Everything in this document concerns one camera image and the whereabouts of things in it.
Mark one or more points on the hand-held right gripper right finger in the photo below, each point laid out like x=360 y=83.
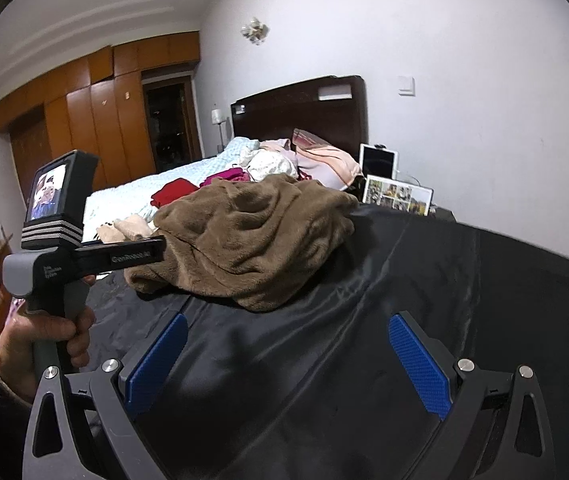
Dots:
x=419 y=365

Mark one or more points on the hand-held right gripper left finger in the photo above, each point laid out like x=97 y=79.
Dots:
x=159 y=360

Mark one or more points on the brown fleece garment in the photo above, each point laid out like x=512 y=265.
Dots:
x=244 y=240

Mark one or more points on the person's left hand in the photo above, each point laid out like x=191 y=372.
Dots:
x=19 y=345

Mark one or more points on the black bed cover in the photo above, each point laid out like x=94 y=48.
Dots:
x=344 y=320

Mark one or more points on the beige cloth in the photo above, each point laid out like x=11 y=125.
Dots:
x=129 y=227

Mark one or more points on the light blue bed sheet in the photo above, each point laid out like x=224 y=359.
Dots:
x=129 y=195

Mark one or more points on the red cloth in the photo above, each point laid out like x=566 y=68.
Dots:
x=172 y=192

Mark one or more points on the wooden wardrobe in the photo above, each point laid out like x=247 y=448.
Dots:
x=84 y=125

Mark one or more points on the dark doorway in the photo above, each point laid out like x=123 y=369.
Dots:
x=167 y=125

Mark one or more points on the magenta cloth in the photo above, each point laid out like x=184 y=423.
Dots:
x=224 y=176

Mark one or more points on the white tablet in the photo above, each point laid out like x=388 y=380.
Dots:
x=378 y=162

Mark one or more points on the white cloth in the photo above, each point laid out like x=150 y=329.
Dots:
x=272 y=165

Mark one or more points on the pink striped pillow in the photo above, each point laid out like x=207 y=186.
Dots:
x=324 y=160

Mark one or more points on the white bedside lamp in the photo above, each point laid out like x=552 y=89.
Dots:
x=217 y=116

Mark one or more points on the dark wooden headboard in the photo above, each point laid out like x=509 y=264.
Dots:
x=284 y=115

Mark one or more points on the photo collage frame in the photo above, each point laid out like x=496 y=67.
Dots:
x=397 y=195

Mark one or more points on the white light switch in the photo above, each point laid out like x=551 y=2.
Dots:
x=406 y=85

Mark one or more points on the flower-shaped wall lamp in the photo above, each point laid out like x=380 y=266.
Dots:
x=254 y=30

